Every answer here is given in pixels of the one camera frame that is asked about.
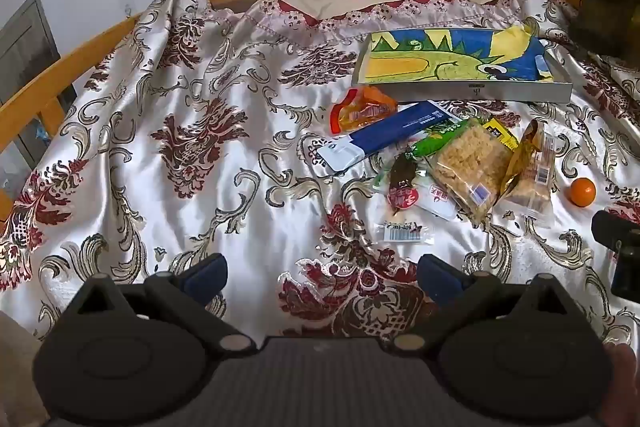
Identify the floral satin blanket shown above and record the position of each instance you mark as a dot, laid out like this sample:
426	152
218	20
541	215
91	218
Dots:
150	117

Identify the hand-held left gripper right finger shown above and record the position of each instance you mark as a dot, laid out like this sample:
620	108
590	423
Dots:
440	279

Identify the blue and white snack packet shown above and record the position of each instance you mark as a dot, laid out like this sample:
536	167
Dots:
390	132

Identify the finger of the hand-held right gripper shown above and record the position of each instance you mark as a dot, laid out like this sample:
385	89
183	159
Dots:
612	229

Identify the golden cake packet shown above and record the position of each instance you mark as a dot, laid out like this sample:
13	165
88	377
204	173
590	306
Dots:
532	172

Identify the small orange fruit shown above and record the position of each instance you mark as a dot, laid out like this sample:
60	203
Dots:
582	192

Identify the clear pickled vegetable packet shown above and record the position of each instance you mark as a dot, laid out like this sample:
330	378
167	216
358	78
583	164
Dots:
402	187

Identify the orange snack packet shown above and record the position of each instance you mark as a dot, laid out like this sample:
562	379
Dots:
362	109

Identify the yellow snack packet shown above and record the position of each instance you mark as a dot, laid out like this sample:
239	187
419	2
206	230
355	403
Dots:
500	134

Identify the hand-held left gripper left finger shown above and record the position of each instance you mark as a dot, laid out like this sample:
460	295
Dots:
204	279

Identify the grey framed window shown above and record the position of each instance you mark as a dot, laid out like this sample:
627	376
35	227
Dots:
25	47

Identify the clear rice cracker packet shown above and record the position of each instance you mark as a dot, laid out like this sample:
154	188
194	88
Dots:
470	167

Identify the colourful painted tray box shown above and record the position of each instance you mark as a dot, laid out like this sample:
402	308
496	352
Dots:
500	93

